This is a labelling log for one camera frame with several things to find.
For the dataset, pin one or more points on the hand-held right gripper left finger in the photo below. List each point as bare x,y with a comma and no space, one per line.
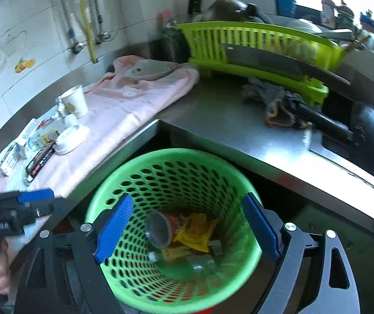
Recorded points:
115,229

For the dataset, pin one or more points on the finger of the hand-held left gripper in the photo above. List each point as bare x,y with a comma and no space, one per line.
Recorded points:
38,195
51,207

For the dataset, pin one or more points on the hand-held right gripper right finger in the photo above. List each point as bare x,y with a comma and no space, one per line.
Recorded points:
260,225

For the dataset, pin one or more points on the black and red packet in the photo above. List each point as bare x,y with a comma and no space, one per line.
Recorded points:
39,162

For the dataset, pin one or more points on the small white box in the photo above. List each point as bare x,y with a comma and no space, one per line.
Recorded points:
10,160

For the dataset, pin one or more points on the yellow green small packet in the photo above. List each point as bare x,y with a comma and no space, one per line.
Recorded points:
48,136

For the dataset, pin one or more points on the white round lid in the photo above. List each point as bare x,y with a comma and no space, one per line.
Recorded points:
70,139

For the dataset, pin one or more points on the white blister strip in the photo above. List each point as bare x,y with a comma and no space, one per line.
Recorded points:
30,129

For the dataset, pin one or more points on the small white cap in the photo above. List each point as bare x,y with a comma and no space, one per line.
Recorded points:
70,121

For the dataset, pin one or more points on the green perforated plastic basket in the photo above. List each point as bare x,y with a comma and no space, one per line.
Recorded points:
174,170

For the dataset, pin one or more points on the white paper cup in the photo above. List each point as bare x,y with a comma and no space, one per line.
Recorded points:
75,103

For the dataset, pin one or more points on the person's left hand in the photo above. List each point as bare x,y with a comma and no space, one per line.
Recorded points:
2,278

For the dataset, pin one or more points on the red drink can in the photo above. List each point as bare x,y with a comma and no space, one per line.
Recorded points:
159,230

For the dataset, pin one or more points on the yellow tube with white cap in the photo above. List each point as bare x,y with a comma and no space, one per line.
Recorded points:
174,253

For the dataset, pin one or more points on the yellow snack packet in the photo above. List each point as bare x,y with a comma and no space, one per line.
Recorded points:
195,232

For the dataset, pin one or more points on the clear plastic bottle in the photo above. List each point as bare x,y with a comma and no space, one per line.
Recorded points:
201,264

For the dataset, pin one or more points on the red bucket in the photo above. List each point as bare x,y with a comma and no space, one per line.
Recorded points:
203,310

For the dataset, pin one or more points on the pink towel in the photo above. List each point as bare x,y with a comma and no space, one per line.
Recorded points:
124,104

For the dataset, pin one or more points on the grey cloth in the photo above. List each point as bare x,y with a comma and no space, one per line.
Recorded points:
262,93

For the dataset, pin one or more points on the black wok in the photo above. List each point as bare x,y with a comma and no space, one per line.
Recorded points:
370,130

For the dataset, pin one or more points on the white oval plate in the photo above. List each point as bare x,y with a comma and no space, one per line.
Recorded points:
147,70

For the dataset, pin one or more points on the steel cleaver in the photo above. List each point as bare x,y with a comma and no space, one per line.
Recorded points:
255,60

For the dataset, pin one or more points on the black knife block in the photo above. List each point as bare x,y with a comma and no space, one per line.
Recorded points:
174,45

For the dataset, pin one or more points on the lime green dish rack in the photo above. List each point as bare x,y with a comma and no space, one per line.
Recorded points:
206,39

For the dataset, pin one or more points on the white bowl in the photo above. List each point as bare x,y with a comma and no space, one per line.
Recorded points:
305,25

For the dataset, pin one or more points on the pink bottle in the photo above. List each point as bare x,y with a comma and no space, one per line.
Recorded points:
164,19

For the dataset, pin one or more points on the brown pot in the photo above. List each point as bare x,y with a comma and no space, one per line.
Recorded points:
229,6

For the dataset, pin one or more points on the stack of blue cups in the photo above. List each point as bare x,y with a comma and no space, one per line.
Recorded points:
285,1

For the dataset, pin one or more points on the printed bag with sprouts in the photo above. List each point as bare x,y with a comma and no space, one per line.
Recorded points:
328,9

